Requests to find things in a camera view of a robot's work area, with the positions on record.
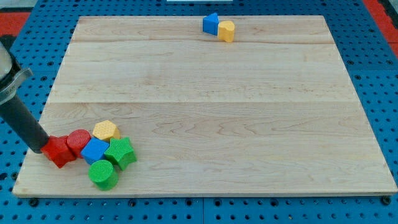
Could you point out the robot arm silver flange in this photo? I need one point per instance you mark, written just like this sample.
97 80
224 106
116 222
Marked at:
12 75

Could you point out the green star block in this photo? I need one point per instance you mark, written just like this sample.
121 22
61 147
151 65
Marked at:
120 152

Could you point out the red star block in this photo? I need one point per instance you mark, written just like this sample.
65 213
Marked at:
56 150

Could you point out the wooden board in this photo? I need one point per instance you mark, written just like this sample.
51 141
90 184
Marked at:
272 114

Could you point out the yellow heart block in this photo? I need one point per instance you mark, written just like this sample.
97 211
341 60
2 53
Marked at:
226 31

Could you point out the blue triangle block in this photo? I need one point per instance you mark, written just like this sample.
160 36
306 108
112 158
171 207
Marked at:
210 24

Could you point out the yellow hexagon block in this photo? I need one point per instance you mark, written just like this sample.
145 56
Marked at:
106 130

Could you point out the blue cube block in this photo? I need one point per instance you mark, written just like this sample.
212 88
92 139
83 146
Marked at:
94 150

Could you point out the green cylinder block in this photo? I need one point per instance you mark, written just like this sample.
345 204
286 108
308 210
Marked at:
103 174

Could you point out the red cylinder block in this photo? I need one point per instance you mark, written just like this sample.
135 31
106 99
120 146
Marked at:
77 140

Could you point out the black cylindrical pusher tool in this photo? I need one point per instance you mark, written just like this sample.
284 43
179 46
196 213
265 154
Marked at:
20 119

